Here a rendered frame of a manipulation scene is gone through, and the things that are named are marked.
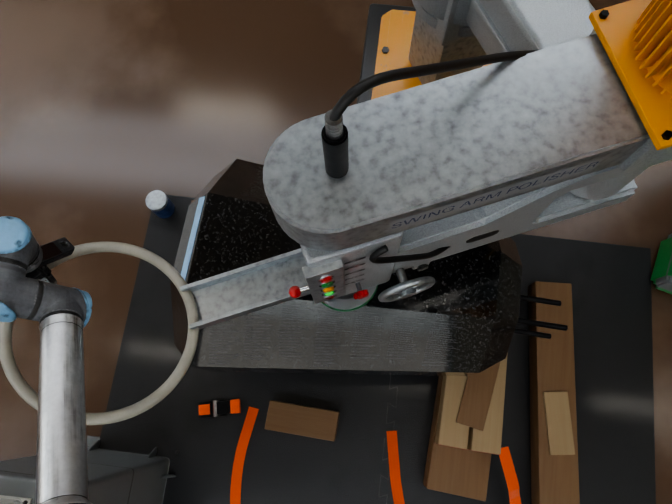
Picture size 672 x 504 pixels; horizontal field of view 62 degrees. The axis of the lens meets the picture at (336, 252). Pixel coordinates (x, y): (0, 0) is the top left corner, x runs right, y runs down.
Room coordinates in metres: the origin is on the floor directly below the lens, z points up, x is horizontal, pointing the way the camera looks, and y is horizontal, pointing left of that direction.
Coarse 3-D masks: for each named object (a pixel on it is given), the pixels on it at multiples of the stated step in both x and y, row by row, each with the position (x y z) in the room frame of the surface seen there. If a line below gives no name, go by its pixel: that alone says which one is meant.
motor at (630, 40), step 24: (648, 0) 0.64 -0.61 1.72; (600, 24) 0.60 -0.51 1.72; (624, 24) 0.59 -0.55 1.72; (648, 24) 0.55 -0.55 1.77; (624, 48) 0.54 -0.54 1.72; (648, 48) 0.51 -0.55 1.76; (624, 72) 0.50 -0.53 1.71; (648, 72) 0.48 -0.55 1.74; (648, 96) 0.45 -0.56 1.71; (648, 120) 0.40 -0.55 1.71
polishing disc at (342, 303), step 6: (366, 288) 0.34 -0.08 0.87; (372, 288) 0.34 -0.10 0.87; (348, 294) 0.33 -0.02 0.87; (372, 294) 0.32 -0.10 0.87; (330, 300) 0.32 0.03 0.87; (336, 300) 0.31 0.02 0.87; (342, 300) 0.31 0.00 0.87; (348, 300) 0.31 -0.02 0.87; (354, 300) 0.31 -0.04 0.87; (360, 300) 0.31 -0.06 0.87; (366, 300) 0.30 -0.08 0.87; (330, 306) 0.30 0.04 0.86; (336, 306) 0.30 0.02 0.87; (342, 306) 0.29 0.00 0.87; (348, 306) 0.29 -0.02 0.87; (354, 306) 0.29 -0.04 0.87
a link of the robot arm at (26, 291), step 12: (0, 264) 0.37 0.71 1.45; (12, 264) 0.37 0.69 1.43; (24, 264) 0.37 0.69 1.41; (0, 276) 0.34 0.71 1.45; (12, 276) 0.34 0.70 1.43; (24, 276) 0.35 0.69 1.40; (0, 288) 0.31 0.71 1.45; (12, 288) 0.32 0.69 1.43; (24, 288) 0.32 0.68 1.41; (36, 288) 0.32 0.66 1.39; (0, 300) 0.29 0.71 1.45; (12, 300) 0.29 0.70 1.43; (24, 300) 0.29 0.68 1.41; (36, 300) 0.29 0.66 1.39; (0, 312) 0.26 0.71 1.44; (12, 312) 0.27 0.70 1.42; (24, 312) 0.27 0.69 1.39
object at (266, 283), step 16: (288, 256) 0.41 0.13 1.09; (240, 272) 0.38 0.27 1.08; (256, 272) 0.39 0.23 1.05; (272, 272) 0.38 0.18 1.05; (288, 272) 0.38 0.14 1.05; (192, 288) 0.36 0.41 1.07; (208, 288) 0.36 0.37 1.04; (224, 288) 0.35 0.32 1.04; (240, 288) 0.35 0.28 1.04; (256, 288) 0.34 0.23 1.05; (272, 288) 0.34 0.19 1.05; (288, 288) 0.33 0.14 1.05; (208, 304) 0.31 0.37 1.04; (224, 304) 0.31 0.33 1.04; (240, 304) 0.30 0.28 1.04; (256, 304) 0.29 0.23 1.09; (272, 304) 0.29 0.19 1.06; (208, 320) 0.26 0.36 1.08; (224, 320) 0.26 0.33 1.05
